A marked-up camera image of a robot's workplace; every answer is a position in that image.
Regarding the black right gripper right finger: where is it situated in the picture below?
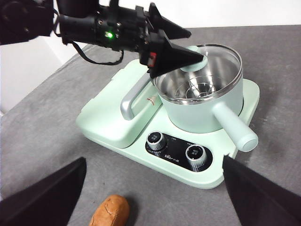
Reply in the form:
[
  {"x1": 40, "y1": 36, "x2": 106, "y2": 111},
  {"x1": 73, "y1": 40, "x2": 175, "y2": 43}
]
[{"x1": 222, "y1": 155, "x2": 301, "y2": 226}]

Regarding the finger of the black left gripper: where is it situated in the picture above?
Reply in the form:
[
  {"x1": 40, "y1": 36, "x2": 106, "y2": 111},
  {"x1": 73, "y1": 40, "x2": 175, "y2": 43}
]
[
  {"x1": 148, "y1": 2, "x2": 191, "y2": 40},
  {"x1": 138, "y1": 30, "x2": 204, "y2": 80}
]

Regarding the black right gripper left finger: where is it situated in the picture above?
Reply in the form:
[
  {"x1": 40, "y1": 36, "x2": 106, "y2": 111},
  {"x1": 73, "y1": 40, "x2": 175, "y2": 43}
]
[{"x1": 0, "y1": 157, "x2": 87, "y2": 226}]

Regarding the glass lid with green knob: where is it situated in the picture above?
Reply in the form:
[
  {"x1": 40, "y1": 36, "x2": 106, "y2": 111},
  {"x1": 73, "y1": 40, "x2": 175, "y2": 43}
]
[{"x1": 154, "y1": 44, "x2": 243, "y2": 103}]

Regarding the brown potato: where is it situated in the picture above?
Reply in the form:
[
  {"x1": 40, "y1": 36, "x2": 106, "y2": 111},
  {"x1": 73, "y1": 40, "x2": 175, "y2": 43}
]
[{"x1": 88, "y1": 194, "x2": 130, "y2": 226}]

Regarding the green breakfast machine base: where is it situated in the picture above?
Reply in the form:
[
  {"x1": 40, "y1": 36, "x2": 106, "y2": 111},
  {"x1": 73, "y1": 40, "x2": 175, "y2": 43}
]
[{"x1": 75, "y1": 58, "x2": 261, "y2": 190}]

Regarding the silver control knob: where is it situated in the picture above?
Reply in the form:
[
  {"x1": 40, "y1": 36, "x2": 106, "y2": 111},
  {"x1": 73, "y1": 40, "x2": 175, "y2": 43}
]
[
  {"x1": 185, "y1": 145, "x2": 207, "y2": 167},
  {"x1": 146, "y1": 131, "x2": 168, "y2": 151}
]

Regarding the green griddle cover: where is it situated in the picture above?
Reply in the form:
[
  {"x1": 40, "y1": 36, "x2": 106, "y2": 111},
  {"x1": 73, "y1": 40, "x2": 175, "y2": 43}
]
[{"x1": 75, "y1": 58, "x2": 165, "y2": 149}]

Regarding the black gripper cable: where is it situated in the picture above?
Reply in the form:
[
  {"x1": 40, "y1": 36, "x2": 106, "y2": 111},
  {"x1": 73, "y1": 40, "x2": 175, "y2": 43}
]
[{"x1": 53, "y1": 9, "x2": 125, "y2": 65}]

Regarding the green pot with handle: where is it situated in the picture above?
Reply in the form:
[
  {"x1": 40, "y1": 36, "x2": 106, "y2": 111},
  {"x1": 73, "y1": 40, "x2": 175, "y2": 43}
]
[{"x1": 153, "y1": 44, "x2": 259, "y2": 153}]

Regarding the chrome cover handle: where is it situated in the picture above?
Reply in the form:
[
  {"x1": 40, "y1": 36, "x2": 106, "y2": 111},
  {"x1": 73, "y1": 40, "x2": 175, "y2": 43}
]
[{"x1": 120, "y1": 72, "x2": 156, "y2": 121}]

